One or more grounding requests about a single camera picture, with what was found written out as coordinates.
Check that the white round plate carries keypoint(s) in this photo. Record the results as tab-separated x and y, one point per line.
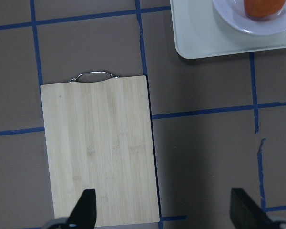
233	12

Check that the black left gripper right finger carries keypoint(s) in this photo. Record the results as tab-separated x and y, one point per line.
246	214

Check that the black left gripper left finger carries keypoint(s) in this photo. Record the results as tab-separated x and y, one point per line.
83	216

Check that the cream bear tray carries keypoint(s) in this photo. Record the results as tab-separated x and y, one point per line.
199	32

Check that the orange fruit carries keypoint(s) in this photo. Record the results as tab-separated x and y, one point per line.
262	8

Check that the wooden cutting board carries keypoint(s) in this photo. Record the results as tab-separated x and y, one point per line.
98	136

